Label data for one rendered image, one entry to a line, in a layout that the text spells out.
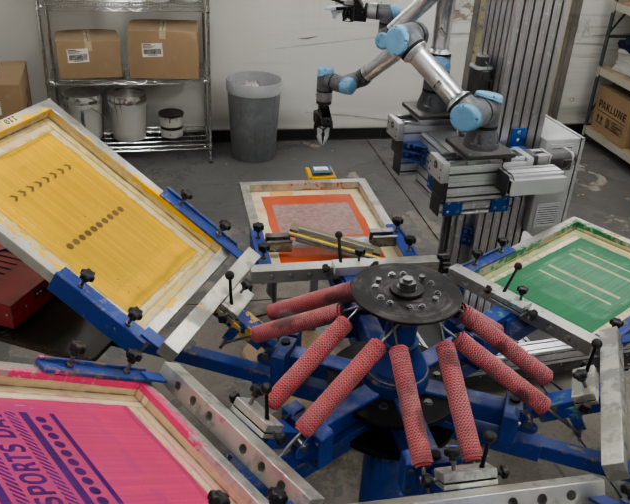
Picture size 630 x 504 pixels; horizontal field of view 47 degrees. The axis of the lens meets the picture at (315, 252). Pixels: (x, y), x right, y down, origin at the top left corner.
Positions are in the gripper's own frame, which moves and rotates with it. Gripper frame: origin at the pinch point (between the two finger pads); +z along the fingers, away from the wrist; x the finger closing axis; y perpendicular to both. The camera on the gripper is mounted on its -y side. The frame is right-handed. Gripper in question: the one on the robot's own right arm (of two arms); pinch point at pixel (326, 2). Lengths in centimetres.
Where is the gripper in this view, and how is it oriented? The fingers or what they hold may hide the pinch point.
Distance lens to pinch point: 365.5
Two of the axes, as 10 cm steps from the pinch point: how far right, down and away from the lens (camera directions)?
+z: -9.8, -1.3, 1.2
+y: -0.3, 8.0, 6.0
